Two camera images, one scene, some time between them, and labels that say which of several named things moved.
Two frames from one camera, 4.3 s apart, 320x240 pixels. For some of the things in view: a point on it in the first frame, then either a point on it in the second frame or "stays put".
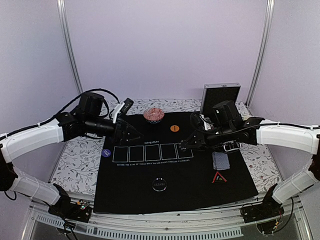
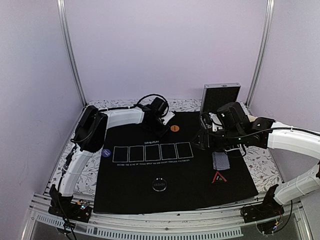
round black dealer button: x=159 y=184 stays put
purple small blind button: x=106 y=153 stays put
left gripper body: x=116 y=137 to x=155 y=127
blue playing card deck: x=220 y=161 stays put
